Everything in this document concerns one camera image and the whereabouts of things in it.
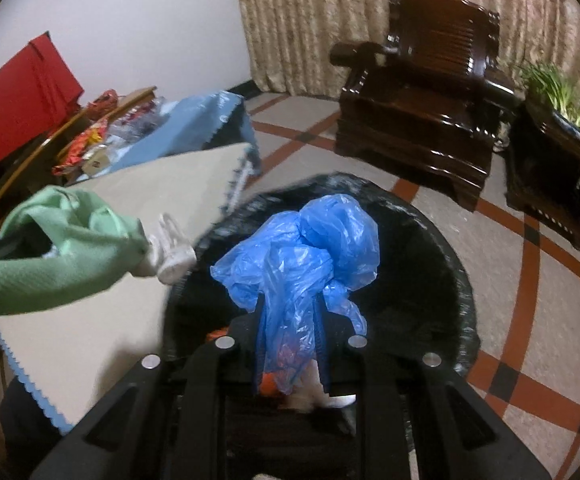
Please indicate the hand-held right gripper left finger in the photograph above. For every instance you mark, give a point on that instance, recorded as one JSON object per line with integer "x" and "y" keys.
{"x": 245, "y": 332}

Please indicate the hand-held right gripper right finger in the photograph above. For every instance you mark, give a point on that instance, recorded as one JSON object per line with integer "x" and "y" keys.
{"x": 325, "y": 377}

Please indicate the green cloth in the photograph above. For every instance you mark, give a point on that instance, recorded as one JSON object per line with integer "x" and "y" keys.
{"x": 69, "y": 260}

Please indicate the blue plastic bag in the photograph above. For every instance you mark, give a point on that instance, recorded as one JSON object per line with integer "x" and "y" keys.
{"x": 310, "y": 255}

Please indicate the white wrapper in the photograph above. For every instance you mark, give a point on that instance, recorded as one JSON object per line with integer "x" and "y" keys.
{"x": 169, "y": 252}

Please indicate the black-lined trash bin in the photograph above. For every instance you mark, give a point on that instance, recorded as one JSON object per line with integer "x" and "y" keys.
{"x": 420, "y": 285}

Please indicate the white crumpled paper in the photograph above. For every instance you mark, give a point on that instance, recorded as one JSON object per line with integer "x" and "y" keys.
{"x": 315, "y": 392}

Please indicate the curved wooden cabinet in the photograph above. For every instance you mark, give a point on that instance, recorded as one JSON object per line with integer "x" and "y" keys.
{"x": 24, "y": 170}

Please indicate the small white box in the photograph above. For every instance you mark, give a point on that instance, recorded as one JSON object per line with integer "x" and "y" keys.
{"x": 97, "y": 165}

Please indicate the grey table mat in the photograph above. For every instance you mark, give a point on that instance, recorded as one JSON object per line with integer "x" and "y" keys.
{"x": 109, "y": 320}

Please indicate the red cloth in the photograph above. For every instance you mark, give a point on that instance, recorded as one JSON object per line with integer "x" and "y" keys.
{"x": 14, "y": 115}

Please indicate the red and yellow snack packets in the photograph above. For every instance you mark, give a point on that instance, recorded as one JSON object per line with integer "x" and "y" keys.
{"x": 82, "y": 145}

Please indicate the red woven basket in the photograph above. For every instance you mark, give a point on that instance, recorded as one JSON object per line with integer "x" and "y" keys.
{"x": 102, "y": 102}

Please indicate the clear plastic bag red contents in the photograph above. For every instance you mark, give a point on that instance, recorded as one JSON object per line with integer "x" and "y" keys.
{"x": 137, "y": 120}

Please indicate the wooden side table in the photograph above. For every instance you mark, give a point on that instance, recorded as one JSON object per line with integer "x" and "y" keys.
{"x": 134, "y": 96}

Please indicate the blue covered side table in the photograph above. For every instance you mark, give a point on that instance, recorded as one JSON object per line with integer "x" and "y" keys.
{"x": 189, "y": 125}

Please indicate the dark wooden armchair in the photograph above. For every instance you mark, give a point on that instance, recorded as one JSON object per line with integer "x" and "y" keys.
{"x": 420, "y": 110}

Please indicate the dark wooden plant stand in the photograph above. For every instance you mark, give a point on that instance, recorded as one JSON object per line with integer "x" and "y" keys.
{"x": 550, "y": 180}

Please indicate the beige patterned curtain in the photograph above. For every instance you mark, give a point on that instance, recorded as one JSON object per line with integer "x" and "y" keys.
{"x": 320, "y": 20}

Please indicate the green potted plant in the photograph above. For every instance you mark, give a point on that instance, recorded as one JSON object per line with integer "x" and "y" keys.
{"x": 560, "y": 95}

